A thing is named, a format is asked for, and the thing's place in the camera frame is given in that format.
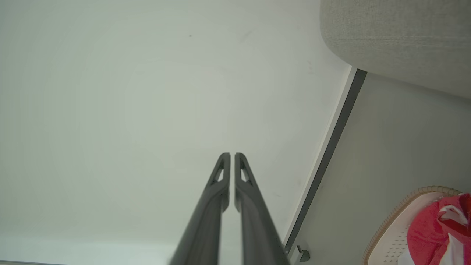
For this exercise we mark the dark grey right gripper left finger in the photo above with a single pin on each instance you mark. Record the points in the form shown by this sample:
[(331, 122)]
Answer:
[(206, 228)]

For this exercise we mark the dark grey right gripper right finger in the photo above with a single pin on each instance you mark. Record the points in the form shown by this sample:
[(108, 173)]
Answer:
[(257, 228)]

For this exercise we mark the red and white garment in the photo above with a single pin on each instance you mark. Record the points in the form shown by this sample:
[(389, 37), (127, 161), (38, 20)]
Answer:
[(430, 232)]

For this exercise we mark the beige woven laundry basket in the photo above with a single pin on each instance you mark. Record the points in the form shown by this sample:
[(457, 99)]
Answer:
[(390, 235)]

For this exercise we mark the grey fabric seat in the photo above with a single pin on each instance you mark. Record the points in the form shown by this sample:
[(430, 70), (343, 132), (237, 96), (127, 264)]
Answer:
[(404, 33)]

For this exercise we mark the dark grey baseboard strip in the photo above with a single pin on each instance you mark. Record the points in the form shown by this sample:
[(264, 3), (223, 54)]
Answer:
[(331, 147)]

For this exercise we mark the small grey floor bracket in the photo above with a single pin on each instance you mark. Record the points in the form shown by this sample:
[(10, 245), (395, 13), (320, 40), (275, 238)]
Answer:
[(303, 254)]

